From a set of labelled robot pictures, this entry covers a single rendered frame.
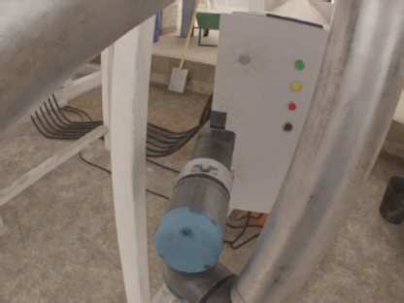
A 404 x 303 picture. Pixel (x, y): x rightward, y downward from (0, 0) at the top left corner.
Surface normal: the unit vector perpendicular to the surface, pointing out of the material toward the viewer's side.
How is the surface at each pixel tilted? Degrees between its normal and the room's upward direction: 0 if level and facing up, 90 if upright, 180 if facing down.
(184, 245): 85
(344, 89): 79
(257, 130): 90
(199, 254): 85
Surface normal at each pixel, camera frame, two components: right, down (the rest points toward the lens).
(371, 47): -0.52, 0.26
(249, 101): -0.18, 0.52
